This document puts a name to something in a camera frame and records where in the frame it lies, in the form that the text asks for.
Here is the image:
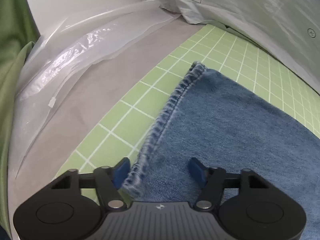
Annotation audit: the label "blue denim jeans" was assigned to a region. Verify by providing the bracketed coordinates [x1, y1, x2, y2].
[123, 62, 319, 239]

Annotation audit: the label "green grid cutting mat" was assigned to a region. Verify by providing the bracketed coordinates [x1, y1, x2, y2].
[53, 23, 320, 202]

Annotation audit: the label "clear plastic bag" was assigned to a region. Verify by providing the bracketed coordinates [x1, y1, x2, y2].
[8, 0, 177, 176]

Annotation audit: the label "green fabric curtain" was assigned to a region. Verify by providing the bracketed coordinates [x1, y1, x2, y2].
[1, 0, 40, 239]

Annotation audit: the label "grey carrot print storage bag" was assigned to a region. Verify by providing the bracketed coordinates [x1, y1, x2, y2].
[157, 0, 319, 90]

